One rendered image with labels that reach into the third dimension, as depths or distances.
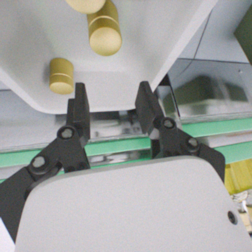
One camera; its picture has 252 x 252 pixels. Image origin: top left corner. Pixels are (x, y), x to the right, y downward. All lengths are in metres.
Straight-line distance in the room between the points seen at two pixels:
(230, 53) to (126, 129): 0.27
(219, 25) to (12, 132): 0.41
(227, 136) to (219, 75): 0.13
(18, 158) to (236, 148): 0.42
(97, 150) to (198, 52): 0.29
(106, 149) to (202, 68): 0.26
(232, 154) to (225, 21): 0.22
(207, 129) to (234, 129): 0.07
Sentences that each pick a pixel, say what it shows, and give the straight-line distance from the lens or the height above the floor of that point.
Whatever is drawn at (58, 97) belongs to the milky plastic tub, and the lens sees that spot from 0.23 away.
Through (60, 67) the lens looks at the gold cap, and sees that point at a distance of 0.22.
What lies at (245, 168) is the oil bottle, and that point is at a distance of 0.51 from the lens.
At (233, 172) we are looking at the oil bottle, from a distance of 0.47.
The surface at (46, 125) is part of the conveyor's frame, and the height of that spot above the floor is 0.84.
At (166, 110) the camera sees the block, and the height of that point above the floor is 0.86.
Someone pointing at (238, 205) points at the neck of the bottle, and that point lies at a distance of 0.50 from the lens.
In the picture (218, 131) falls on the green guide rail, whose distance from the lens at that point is 0.29.
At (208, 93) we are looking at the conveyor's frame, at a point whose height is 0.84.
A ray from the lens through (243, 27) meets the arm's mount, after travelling 0.30.
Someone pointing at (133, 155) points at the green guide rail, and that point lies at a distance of 0.29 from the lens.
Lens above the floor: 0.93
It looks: 16 degrees down
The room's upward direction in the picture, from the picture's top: 171 degrees clockwise
